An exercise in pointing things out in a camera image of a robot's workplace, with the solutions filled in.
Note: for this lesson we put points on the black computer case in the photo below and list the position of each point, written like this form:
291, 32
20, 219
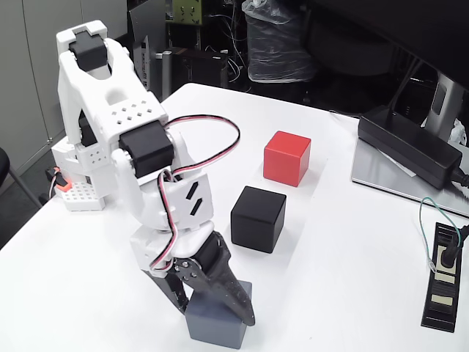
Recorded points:
201, 66

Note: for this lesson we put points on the silver monitor stand neck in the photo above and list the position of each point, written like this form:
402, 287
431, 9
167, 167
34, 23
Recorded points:
441, 102

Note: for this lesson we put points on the silver monitor base plate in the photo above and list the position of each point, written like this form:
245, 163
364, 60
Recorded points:
377, 172

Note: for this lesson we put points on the black power plug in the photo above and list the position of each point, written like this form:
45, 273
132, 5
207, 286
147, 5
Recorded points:
447, 254

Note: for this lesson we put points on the orange connector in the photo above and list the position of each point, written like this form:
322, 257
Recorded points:
63, 183

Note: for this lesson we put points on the black power strip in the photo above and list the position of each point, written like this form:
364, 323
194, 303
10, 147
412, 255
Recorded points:
441, 293

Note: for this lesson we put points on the grey cube block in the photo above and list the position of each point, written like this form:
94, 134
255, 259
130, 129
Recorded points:
212, 326

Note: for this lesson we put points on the white perforated table clamp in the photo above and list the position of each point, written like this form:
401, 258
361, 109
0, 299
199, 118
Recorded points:
82, 198

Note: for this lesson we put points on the green perforated panel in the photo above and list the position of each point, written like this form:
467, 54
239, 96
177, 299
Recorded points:
187, 11

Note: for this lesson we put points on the crumpled white paper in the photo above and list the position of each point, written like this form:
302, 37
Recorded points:
459, 133

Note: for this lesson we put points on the red cube block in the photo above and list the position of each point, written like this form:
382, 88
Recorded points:
284, 157

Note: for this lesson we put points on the black power adapter brick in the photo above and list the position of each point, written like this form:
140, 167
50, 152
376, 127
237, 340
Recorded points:
406, 143

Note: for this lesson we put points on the black monitor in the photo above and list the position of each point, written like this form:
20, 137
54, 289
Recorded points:
403, 22

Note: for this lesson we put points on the black chair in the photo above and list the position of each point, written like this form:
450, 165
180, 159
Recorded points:
3, 165

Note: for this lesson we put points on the black cube block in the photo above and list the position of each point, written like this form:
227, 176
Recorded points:
256, 220

